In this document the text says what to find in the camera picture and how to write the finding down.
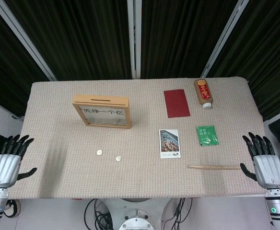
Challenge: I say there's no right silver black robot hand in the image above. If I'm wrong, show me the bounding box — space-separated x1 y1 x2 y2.
240 132 280 190

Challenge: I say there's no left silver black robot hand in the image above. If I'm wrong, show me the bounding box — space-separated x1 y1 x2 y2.
0 134 37 187

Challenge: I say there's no grey round robot base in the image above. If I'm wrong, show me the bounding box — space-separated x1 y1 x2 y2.
101 198 172 230

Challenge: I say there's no wooden coin box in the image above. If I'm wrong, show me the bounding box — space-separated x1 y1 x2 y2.
72 94 132 129

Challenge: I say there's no wooden drumstick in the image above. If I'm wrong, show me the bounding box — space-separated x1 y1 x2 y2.
187 164 243 171

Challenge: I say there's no green tea sachet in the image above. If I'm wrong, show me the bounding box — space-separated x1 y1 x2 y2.
195 125 221 146

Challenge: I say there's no brown bottle with red label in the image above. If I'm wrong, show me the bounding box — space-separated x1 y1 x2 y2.
193 78 214 110

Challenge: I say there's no white bordered photo postcard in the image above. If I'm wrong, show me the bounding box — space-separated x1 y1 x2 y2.
158 129 181 159

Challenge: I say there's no black divider curtain panel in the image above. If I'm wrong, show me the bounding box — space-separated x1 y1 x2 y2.
208 0 280 122
4 0 133 81
0 0 51 118
141 0 241 79

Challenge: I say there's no red paper envelope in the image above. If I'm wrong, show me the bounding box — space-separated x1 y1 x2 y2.
163 89 191 119

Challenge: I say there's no beige woven tablecloth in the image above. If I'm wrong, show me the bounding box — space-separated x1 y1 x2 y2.
5 76 272 199

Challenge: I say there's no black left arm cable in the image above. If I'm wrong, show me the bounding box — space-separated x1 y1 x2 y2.
5 198 23 219

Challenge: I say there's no black floor cable bundle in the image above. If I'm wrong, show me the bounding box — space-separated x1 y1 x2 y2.
84 198 113 230
163 198 193 230

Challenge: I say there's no white divider frame post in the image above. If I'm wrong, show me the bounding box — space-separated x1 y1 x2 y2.
199 0 251 78
0 0 57 81
127 0 142 79

